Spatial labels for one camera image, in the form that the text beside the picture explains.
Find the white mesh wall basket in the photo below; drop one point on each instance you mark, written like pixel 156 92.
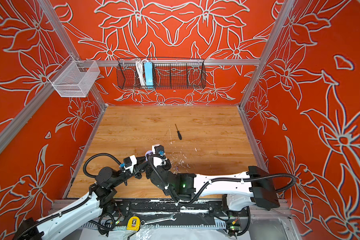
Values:
pixel 75 78

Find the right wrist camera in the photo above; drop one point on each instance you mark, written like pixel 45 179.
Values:
pixel 158 153

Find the silver wrench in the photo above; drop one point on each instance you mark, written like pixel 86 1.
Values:
pixel 167 218

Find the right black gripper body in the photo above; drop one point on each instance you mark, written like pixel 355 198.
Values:
pixel 150 171

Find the black wire wall basket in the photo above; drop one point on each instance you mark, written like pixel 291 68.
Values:
pixel 169 73

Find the black screwdriver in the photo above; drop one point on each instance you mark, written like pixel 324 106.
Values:
pixel 178 132

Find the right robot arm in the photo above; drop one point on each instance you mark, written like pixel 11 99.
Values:
pixel 253 187

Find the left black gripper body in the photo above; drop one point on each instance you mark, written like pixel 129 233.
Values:
pixel 136 174

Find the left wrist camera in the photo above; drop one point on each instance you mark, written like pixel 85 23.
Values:
pixel 129 164

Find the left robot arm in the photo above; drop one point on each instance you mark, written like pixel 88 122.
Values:
pixel 97 202

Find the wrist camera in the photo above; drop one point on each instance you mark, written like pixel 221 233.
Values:
pixel 158 153
pixel 129 164

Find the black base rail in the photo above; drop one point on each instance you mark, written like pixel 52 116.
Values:
pixel 214 207

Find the yellow tape measure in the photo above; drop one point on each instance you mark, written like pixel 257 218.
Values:
pixel 133 224

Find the light blue power bank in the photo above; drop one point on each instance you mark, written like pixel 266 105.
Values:
pixel 148 67

